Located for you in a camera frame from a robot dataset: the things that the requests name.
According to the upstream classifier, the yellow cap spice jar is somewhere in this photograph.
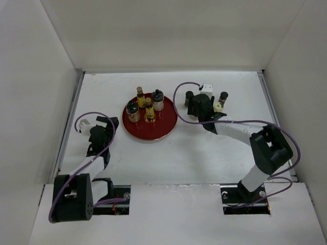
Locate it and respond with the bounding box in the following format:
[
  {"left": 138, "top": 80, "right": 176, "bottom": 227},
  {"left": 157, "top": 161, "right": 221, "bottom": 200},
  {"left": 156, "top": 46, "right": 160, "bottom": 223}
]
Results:
[{"left": 213, "top": 102, "right": 223, "bottom": 112}]

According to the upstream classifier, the black cap spice bottle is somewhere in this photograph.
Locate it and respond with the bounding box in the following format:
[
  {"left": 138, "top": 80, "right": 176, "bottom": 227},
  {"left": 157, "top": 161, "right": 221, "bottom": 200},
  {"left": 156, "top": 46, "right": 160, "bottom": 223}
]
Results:
[
  {"left": 218, "top": 91, "right": 228, "bottom": 107},
  {"left": 184, "top": 91, "right": 194, "bottom": 108}
]

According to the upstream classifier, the black grinder spice jar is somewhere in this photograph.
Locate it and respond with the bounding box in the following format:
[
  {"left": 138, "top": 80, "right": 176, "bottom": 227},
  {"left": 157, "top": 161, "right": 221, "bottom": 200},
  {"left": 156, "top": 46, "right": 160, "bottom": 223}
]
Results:
[
  {"left": 151, "top": 89, "right": 164, "bottom": 111},
  {"left": 126, "top": 101, "right": 141, "bottom": 123}
]

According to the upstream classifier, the yellow label sauce bottle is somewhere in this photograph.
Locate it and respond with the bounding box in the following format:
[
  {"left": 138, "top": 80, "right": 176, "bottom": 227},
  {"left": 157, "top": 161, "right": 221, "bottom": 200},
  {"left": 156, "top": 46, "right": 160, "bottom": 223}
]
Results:
[
  {"left": 144, "top": 97, "right": 156, "bottom": 123},
  {"left": 136, "top": 86, "right": 146, "bottom": 108}
]

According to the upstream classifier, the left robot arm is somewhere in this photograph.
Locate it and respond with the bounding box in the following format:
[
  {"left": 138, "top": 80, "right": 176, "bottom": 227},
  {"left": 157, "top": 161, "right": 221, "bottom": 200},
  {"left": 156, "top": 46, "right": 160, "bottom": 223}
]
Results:
[{"left": 49, "top": 113, "right": 119, "bottom": 224}]

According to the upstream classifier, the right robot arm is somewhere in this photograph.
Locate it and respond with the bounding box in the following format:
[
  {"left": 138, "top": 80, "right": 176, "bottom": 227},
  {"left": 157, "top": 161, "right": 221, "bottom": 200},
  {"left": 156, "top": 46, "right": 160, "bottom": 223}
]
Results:
[{"left": 185, "top": 91, "right": 293, "bottom": 202}]

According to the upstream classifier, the red round lacquer tray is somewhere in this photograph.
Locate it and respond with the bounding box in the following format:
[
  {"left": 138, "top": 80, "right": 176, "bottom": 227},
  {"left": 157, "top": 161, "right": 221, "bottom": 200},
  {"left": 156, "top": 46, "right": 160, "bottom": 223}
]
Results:
[{"left": 122, "top": 96, "right": 177, "bottom": 141}]

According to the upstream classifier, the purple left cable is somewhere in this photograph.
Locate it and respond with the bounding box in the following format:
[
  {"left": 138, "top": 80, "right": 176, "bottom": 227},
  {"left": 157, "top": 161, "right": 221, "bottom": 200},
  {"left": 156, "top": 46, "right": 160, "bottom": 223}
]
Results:
[{"left": 48, "top": 111, "right": 127, "bottom": 224}]

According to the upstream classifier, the purple cable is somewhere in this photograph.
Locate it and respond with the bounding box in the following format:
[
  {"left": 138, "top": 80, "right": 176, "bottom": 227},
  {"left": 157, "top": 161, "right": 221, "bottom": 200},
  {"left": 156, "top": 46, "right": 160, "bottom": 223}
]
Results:
[
  {"left": 173, "top": 82, "right": 301, "bottom": 202},
  {"left": 48, "top": 111, "right": 127, "bottom": 224}
]

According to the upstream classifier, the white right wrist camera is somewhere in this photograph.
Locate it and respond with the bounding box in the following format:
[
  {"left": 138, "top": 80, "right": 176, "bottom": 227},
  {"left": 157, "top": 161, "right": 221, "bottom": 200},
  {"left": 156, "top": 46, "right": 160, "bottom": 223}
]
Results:
[{"left": 199, "top": 83, "right": 213, "bottom": 97}]

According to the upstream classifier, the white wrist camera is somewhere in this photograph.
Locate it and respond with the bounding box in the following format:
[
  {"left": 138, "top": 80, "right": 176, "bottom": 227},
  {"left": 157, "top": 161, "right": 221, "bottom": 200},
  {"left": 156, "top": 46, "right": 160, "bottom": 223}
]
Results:
[
  {"left": 199, "top": 83, "right": 213, "bottom": 97},
  {"left": 78, "top": 119, "right": 92, "bottom": 135}
]

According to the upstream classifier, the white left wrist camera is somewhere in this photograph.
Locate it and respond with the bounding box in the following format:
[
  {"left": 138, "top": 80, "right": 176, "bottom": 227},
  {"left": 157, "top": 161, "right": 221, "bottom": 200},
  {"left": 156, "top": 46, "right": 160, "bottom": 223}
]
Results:
[{"left": 78, "top": 119, "right": 92, "bottom": 135}]

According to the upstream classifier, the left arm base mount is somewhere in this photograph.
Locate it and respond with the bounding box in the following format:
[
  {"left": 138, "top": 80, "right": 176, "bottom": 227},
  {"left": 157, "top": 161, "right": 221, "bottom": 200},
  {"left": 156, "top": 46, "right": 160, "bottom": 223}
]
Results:
[{"left": 91, "top": 178, "right": 131, "bottom": 215}]

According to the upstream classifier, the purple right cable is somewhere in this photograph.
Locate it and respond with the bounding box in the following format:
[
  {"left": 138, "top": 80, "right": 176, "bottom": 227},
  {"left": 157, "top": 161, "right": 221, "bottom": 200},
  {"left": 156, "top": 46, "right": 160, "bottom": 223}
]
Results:
[{"left": 173, "top": 82, "right": 301, "bottom": 202}]

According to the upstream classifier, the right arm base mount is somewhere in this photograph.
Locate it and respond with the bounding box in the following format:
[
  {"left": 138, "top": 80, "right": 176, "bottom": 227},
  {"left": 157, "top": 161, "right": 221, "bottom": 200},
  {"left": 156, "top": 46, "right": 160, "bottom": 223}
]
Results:
[{"left": 220, "top": 185, "right": 270, "bottom": 215}]

